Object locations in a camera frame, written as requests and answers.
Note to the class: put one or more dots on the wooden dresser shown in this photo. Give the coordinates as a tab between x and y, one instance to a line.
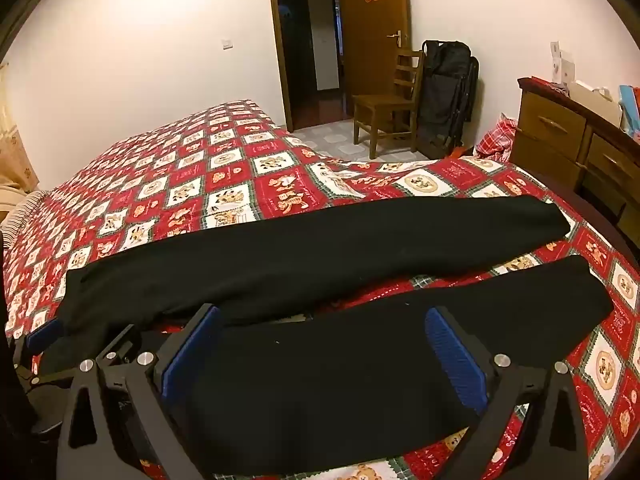
555	130

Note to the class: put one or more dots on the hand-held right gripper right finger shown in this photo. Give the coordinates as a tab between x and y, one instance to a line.
455	360

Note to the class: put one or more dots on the red checkered cloth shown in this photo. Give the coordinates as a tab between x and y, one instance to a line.
495	140

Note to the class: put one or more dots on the blue box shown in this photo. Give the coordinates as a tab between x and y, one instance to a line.
629	110

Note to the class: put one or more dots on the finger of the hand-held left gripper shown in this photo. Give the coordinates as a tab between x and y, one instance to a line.
120	342
44	335

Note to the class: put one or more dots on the dark wooden door frame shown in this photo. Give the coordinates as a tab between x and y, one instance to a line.
280	45

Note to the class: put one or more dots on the wooden chair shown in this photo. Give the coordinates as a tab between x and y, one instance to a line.
382	105

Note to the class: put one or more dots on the black bag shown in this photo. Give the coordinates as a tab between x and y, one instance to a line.
447	90

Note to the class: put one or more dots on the black pants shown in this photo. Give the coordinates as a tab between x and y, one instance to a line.
300	260

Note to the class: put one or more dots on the striped pillow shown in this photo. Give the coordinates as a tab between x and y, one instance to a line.
20	212

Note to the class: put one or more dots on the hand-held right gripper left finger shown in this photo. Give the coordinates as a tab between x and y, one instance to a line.
192	357

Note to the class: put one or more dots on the yellow curtain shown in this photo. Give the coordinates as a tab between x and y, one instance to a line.
12	135

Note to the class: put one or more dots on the white box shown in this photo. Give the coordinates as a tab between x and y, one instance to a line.
595	102

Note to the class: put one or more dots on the red printed bedspread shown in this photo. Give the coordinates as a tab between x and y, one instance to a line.
150	200

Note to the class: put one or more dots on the brown wooden door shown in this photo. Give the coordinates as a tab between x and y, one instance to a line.
370	45

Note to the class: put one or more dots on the white light switch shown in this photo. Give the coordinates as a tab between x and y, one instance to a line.
227	44

